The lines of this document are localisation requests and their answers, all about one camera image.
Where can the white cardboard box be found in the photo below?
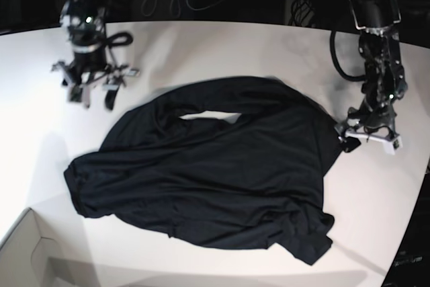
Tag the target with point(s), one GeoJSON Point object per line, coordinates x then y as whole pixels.
{"type": "Point", "coordinates": [30, 259]}

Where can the black t-shirt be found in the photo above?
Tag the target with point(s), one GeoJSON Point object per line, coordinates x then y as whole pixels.
{"type": "Point", "coordinates": [235, 163]}

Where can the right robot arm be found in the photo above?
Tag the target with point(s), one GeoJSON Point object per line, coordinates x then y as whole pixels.
{"type": "Point", "coordinates": [85, 23]}

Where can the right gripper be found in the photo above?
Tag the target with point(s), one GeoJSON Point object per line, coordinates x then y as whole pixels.
{"type": "Point", "coordinates": [95, 67]}

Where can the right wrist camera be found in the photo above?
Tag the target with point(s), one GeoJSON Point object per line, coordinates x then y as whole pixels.
{"type": "Point", "coordinates": [75, 94]}

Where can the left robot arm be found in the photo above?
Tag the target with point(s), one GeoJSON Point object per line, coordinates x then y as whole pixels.
{"type": "Point", "coordinates": [383, 82]}

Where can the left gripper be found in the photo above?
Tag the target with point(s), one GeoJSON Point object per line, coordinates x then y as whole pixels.
{"type": "Point", "coordinates": [376, 124]}

